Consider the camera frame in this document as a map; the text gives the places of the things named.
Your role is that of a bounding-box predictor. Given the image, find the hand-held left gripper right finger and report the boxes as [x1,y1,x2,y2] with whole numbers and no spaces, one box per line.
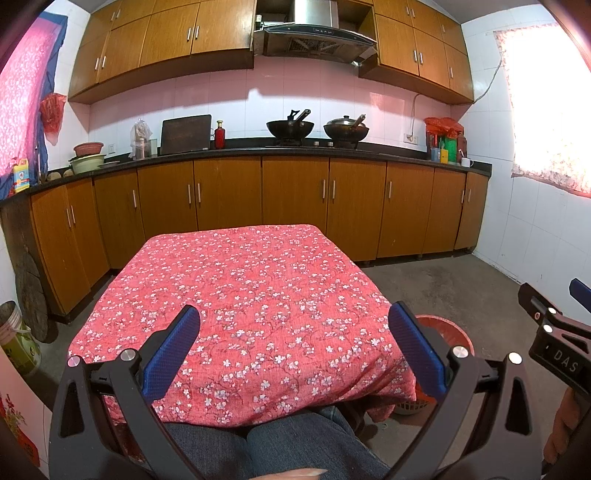
[388,301,542,480]

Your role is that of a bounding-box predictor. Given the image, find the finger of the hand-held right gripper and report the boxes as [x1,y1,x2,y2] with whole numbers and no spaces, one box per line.
[566,278,591,330]
[517,282,566,340]

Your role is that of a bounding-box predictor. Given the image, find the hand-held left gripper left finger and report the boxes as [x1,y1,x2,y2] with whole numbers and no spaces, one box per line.
[48,304,218,480]

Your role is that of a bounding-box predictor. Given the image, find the red lined wastebasket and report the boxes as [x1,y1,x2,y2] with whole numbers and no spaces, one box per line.
[392,315,474,416]

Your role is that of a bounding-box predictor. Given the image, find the person's right hand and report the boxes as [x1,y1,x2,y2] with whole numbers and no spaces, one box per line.
[542,387,579,466]

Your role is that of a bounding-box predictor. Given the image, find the person's left hand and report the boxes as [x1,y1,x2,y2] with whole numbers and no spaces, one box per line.
[255,467,329,480]

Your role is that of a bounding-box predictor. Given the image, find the red floral tablecloth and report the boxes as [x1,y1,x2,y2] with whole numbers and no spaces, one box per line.
[68,224,419,428]

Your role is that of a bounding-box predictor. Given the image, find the round wooden board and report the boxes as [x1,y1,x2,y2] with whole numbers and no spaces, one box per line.
[15,251,52,344]

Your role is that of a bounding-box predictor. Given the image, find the person's legs in jeans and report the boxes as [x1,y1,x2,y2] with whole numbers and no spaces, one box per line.
[164,405,391,480]

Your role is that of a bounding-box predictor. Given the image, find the white bucket green label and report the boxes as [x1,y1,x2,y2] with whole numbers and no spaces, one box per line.
[0,301,42,376]

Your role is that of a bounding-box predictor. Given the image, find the white board red print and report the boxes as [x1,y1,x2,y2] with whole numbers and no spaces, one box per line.
[0,346,51,472]

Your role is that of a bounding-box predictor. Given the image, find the pink floral window curtain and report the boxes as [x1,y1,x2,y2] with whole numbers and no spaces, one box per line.
[493,21,591,199]

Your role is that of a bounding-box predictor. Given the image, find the black countertop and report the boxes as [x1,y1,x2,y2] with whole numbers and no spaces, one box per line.
[0,137,491,200]

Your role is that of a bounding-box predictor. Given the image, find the lower wooden cabinets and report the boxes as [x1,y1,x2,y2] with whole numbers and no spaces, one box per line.
[30,156,490,319]

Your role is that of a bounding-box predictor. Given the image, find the red bag on packets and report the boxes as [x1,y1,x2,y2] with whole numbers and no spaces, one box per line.
[424,117,464,138]

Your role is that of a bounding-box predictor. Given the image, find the pale green basin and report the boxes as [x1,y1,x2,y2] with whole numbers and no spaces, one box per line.
[69,154,107,175]

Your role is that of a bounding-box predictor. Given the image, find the dark cutting board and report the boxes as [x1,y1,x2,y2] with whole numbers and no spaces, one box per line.
[159,114,213,156]

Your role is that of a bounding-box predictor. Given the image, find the black gas stove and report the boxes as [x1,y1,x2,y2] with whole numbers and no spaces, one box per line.
[272,137,361,149]

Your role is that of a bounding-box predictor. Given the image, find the yellow detergent bottle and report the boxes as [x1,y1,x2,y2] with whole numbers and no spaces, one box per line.
[13,159,32,193]

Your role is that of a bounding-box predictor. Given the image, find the wok with lid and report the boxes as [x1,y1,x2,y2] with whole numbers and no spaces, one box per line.
[323,114,370,141]

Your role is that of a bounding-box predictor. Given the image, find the black open wok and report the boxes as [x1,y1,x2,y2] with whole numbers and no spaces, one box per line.
[266,109,316,140]

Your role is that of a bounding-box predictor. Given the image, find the red hanging bag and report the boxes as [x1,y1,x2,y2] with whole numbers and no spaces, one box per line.
[39,92,68,145]

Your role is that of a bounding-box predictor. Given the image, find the short upper wooden cabinets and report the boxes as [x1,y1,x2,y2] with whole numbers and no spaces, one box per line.
[359,0,475,104]

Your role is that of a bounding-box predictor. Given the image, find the pink curtain blue edge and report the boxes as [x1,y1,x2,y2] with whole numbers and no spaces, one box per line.
[0,11,69,200]

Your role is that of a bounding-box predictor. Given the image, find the long upper wooden cabinets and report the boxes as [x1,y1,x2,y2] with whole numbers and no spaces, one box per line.
[68,0,257,104]

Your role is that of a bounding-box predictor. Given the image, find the steel range hood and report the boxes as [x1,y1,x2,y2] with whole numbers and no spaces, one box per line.
[253,0,378,65]

